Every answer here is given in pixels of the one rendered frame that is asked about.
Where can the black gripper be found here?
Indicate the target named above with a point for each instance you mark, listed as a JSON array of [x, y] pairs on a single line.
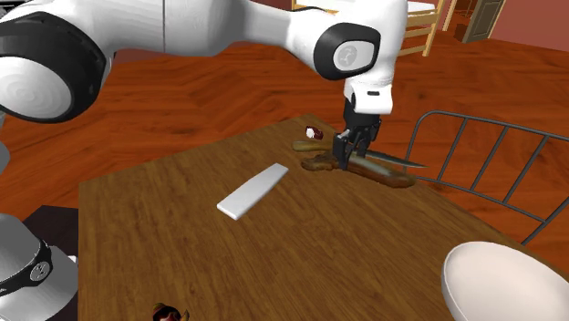
[[361, 122]]

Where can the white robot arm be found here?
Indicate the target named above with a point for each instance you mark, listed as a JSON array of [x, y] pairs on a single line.
[[213, 26]]

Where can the small red white object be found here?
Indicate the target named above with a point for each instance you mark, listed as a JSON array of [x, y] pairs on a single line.
[[314, 132]]

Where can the brown wooden utensil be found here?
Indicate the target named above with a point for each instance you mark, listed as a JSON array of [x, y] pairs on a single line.
[[391, 178]]

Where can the white flat rectangular bar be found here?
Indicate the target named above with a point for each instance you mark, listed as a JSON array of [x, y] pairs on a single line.
[[253, 191]]

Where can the brown wooden table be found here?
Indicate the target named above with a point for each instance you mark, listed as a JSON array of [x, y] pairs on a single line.
[[311, 249]]

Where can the olive brown door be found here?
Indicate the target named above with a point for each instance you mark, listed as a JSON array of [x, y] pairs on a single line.
[[484, 20]]

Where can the white bowl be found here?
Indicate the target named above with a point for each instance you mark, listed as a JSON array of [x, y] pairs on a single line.
[[502, 284]]

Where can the small brown red figure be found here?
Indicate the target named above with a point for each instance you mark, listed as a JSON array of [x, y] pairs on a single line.
[[169, 313]]

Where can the dark robot stand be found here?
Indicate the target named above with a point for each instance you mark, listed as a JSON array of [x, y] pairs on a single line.
[[53, 226]]

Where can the grey metal frame chair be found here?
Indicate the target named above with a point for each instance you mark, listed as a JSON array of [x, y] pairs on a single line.
[[504, 129]]

